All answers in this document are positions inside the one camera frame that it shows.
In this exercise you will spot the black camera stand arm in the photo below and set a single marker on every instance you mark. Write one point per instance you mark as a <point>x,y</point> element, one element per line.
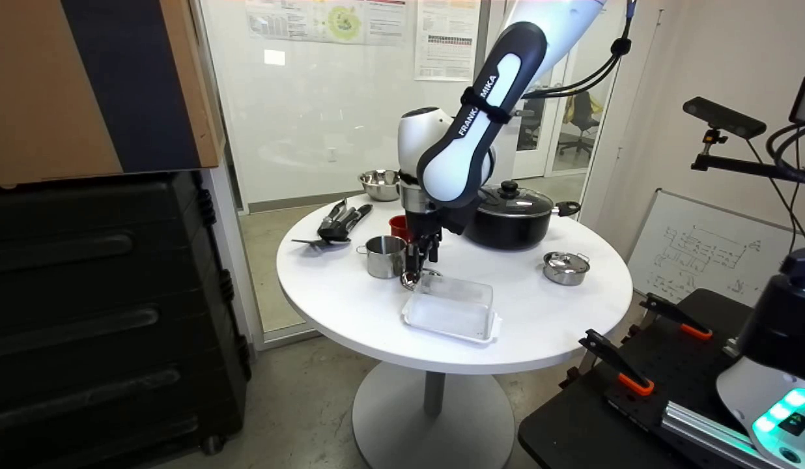
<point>748,166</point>

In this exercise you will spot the black perforated workbench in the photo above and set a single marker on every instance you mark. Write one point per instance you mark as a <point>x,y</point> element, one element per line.
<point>584,433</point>

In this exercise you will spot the clear plastic container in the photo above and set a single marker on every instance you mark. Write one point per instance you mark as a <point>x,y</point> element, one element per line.
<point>448,312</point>

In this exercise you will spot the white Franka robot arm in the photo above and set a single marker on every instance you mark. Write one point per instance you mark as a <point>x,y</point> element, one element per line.
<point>470,138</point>

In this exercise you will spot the white whiteboard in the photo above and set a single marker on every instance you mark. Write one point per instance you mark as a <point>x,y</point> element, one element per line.
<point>705,248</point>

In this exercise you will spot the black camera bar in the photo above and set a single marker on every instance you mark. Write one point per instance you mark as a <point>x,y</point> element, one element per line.
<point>722,117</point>

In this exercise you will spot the glass lid with black knob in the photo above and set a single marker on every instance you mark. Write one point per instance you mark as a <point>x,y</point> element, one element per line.
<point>516,202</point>

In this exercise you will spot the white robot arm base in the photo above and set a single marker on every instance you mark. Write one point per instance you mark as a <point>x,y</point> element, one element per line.
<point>788,321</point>

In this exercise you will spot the small metal bowl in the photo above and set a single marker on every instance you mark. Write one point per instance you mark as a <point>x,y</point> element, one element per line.
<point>563,267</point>

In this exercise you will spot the small open steel pot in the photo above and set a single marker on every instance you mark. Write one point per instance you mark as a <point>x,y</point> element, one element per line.
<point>383,259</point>

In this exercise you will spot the black office chair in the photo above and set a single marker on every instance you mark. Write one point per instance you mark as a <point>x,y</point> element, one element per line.
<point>581,117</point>

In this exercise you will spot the aluminium profile rail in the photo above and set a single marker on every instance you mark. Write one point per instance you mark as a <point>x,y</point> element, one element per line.
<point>705,430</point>

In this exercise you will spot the shiny steel bowl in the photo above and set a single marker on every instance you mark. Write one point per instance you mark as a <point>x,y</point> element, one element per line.
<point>379,184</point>

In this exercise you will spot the black kitchen tongs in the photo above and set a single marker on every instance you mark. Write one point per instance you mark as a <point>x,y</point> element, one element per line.
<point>339,223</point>

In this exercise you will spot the poster with green circle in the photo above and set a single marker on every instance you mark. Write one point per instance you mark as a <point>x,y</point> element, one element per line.
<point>332,20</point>

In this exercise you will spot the brown cardboard box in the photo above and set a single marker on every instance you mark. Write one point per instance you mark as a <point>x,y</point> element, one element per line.
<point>38,86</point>

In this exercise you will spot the black drawer cabinet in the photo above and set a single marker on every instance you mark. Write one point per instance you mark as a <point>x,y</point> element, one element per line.
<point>97,330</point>

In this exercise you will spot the white table pedestal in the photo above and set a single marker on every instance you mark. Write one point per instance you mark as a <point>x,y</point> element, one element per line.
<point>430,426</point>

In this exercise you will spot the white paper notice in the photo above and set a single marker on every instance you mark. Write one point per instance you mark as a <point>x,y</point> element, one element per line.
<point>447,41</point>

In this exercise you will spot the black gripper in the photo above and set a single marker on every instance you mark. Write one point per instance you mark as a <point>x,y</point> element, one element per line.
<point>422,231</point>

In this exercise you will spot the large black cooking pot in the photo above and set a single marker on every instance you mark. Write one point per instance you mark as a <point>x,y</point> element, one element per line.
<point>513,232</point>

